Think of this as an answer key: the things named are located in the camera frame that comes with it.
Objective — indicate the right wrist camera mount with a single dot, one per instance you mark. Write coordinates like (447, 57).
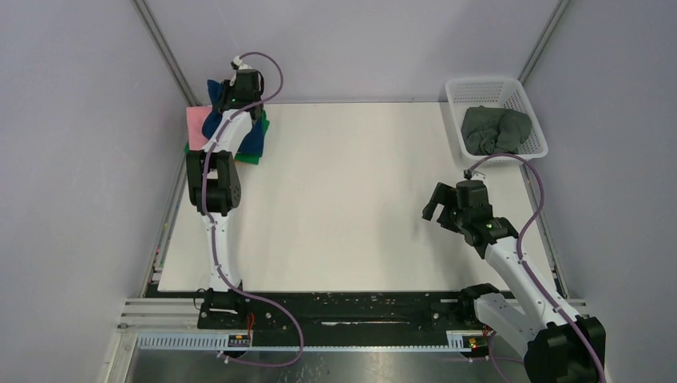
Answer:
(470, 174)

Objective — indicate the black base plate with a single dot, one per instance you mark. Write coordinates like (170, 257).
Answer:
(384, 318)

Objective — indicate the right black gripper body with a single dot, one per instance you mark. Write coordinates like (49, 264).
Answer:
(463, 216)

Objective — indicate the pink folded t-shirt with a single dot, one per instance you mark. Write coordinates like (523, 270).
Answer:
(195, 118)

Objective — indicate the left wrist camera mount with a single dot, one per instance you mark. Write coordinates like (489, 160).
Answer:
(239, 66)

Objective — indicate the white plastic basket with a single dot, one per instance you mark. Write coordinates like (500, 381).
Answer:
(493, 92)

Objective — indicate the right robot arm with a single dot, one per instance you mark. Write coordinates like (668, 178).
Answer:
(556, 342)

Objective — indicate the white slotted cable duct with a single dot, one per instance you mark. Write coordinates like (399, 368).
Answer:
(240, 342)

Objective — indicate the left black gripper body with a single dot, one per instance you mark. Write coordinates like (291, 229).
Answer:
(227, 93)

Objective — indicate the green folded t-shirt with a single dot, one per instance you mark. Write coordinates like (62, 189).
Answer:
(250, 150)

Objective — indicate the blue printed t-shirt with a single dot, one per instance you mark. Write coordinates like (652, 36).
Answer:
(253, 143)

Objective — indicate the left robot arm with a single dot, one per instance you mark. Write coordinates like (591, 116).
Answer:
(234, 128)

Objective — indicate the grey crumpled t-shirt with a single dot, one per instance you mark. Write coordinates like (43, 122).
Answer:
(486, 131)

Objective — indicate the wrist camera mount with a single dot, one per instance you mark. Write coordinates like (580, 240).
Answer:
(470, 174)
(239, 66)

